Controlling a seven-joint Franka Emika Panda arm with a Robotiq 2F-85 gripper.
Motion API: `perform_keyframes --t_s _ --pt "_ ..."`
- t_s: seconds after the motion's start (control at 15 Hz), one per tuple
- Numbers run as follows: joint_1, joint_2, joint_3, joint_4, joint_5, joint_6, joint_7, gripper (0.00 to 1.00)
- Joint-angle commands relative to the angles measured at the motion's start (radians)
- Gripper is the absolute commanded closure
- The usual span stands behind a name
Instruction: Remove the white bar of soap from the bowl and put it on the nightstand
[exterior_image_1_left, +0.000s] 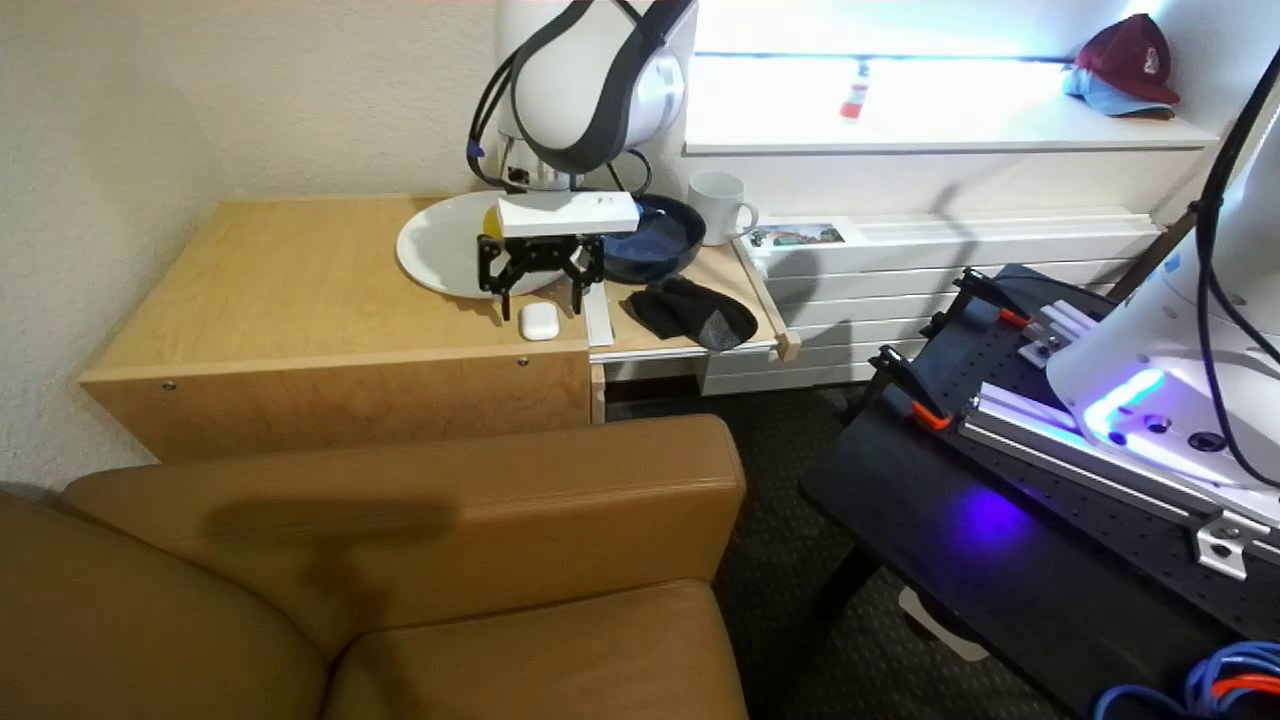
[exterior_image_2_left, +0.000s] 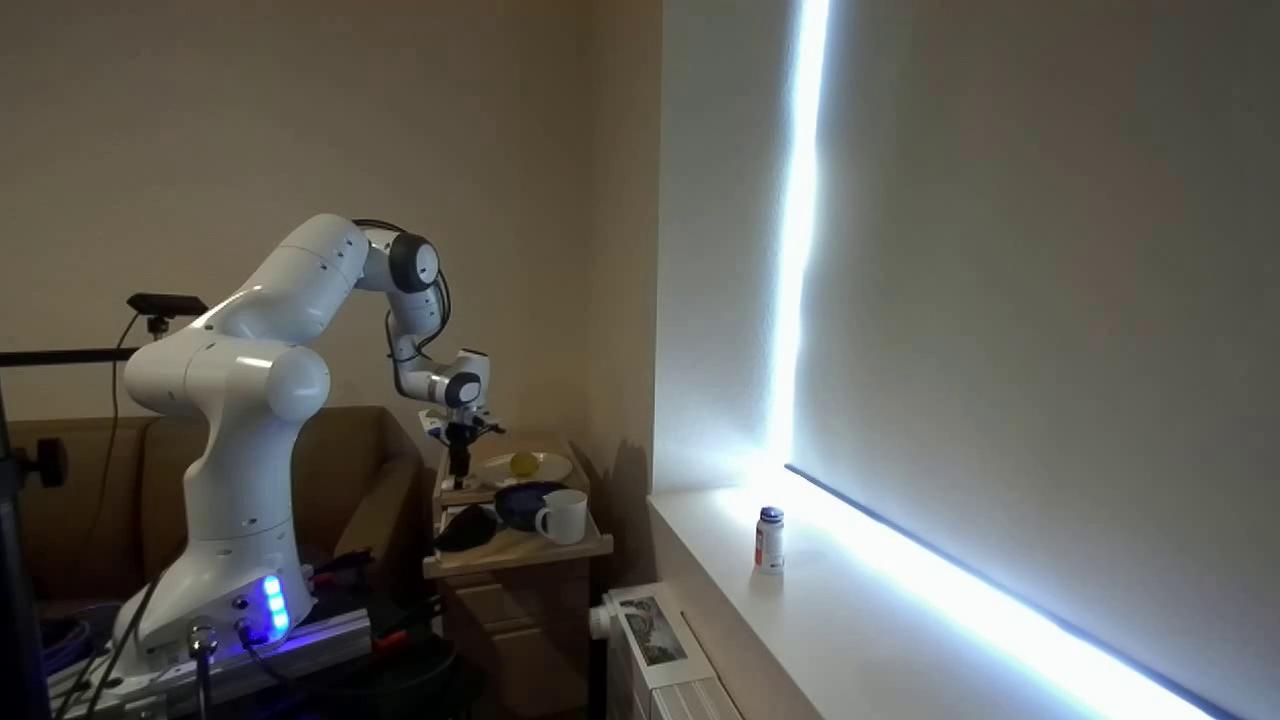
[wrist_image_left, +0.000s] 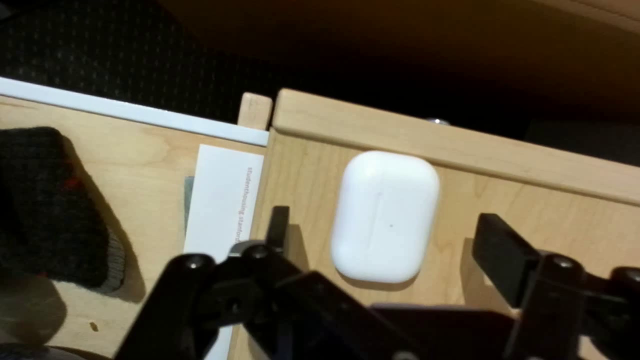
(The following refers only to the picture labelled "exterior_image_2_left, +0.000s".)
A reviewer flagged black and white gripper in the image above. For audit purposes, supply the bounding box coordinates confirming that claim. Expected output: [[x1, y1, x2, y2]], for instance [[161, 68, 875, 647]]
[[418, 400, 509, 493]]

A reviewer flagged dark blue ceramic bowl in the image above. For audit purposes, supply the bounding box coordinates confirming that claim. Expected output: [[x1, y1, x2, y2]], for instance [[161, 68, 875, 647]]
[[491, 478, 573, 537]]

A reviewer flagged light wooden nightstand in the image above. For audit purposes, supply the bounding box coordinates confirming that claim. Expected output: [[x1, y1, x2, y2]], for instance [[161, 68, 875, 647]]
[[419, 442, 622, 720]]

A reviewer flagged white round plate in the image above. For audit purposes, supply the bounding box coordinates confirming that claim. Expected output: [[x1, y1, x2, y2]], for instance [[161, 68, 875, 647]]
[[477, 447, 580, 493]]

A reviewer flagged white ceramic mug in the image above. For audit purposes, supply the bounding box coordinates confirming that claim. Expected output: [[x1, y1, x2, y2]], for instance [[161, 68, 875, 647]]
[[534, 487, 594, 549]]

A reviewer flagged printed pamphlet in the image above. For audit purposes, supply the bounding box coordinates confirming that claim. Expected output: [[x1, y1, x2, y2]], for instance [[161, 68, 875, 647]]
[[616, 590, 692, 668]]

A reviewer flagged small white bottle red label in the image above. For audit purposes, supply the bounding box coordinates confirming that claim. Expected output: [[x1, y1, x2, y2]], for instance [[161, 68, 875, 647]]
[[753, 503, 789, 575]]

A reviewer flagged white window sill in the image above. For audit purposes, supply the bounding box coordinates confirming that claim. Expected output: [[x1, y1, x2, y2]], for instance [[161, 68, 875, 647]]
[[650, 465, 1183, 720]]

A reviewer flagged black boom pole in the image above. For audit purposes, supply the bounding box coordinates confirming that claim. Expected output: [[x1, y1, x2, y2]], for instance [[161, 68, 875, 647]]
[[0, 343, 144, 370]]

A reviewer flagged white window blind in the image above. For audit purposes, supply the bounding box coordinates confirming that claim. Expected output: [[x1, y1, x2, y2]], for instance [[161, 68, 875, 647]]
[[793, 0, 1280, 720]]

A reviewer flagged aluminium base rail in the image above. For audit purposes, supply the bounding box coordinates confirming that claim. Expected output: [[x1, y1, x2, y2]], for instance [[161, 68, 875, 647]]
[[51, 603, 380, 720]]

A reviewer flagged white wall radiator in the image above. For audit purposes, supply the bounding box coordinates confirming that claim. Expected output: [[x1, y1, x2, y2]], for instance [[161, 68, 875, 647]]
[[588, 579, 743, 720]]

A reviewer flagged black camera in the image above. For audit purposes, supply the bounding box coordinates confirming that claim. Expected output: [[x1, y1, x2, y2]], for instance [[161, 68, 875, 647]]
[[125, 286, 214, 325]]

